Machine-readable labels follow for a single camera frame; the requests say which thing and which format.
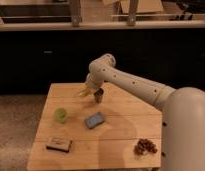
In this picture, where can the blue-grey sponge block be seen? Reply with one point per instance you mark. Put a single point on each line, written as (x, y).
(94, 120)

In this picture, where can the green cup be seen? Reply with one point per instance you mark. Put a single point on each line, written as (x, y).
(60, 115)

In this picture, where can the dark counter cabinet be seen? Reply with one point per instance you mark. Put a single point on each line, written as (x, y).
(30, 61)

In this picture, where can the bunch of brown grapes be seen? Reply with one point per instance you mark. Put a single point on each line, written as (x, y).
(145, 146)

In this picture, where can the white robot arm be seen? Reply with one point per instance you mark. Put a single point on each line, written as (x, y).
(183, 113)

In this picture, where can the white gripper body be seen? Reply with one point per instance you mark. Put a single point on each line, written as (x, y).
(91, 84)

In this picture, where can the brown wooden box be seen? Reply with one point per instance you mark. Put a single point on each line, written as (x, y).
(59, 144)

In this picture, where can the yellow banana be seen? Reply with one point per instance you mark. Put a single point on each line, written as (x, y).
(85, 92)

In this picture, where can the wooden table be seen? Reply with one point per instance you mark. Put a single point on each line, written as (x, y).
(110, 145)

